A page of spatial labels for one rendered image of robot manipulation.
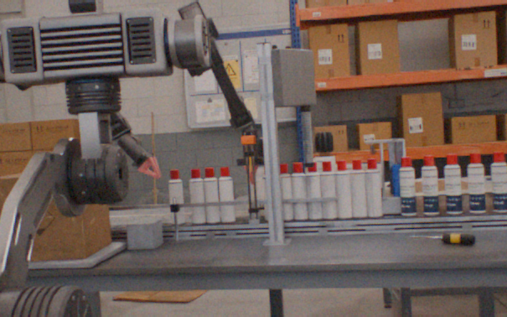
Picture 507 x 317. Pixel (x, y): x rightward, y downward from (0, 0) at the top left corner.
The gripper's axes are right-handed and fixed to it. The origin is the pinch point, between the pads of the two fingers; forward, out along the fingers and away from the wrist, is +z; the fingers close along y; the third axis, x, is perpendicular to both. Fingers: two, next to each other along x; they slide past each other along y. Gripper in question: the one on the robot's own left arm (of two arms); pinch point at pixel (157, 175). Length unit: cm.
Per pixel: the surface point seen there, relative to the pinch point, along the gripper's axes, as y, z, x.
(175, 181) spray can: -1.9, 6.7, -3.9
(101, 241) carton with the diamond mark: -26.7, 6.7, 21.7
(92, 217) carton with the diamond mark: -33.2, 0.3, 15.5
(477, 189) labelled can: -2, 82, -78
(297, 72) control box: -12, 12, -64
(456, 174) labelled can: -2, 73, -77
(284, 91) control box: -18, 14, -56
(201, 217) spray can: -1.8, 22.9, -1.6
